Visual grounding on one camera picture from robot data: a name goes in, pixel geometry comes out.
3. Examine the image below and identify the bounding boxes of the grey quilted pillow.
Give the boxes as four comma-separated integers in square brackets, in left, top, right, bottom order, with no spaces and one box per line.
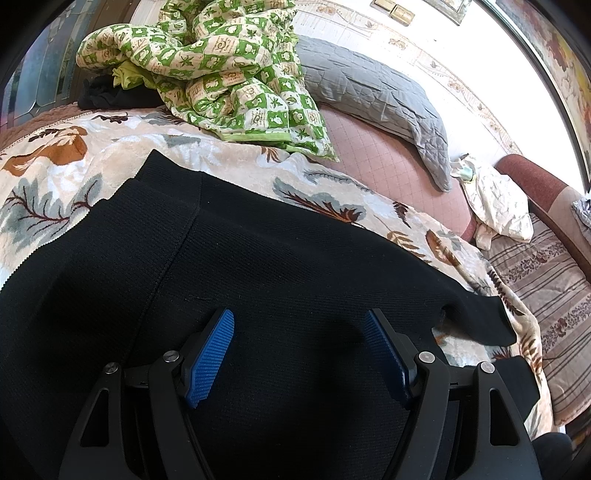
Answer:
[297,36,452,192]

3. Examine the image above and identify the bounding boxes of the grey crumpled garment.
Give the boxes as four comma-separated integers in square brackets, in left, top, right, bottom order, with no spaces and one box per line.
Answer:
[571,196,591,229]

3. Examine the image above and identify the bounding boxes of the small gold framed picture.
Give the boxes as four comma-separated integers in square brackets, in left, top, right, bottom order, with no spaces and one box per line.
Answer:
[425,0,472,26]

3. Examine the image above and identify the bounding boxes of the beige wall switch plate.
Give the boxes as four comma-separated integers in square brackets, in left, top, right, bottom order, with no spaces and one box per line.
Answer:
[372,0,415,26]

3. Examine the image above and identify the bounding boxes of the black pants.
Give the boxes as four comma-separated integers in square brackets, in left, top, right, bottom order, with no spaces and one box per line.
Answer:
[1,153,517,479]

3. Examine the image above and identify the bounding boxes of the framed horse painting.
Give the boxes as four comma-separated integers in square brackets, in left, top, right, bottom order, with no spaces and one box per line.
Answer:
[482,1,590,191]

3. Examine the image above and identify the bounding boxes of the leaf pattern beige blanket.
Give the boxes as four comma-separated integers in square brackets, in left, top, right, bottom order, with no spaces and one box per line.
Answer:
[1,106,555,437]

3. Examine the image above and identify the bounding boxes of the brown wooden glass door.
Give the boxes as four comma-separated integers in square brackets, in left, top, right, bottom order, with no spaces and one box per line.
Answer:
[1,1,138,131]

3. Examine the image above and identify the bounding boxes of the green white patterned quilt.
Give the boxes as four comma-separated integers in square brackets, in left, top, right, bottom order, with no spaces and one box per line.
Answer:
[76,1,338,161]

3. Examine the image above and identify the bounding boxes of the small green bottle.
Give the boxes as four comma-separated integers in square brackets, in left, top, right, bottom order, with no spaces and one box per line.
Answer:
[451,158,475,183]

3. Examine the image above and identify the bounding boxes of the pink mattress sheet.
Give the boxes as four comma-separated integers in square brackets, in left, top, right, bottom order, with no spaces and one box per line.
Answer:
[320,105,476,242]

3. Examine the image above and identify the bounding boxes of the red brown headboard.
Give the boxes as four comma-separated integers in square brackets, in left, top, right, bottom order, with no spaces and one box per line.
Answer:
[495,154,590,280]

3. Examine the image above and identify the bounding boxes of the cream crumpled cloth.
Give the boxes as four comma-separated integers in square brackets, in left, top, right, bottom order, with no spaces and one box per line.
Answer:
[451,154,534,251]

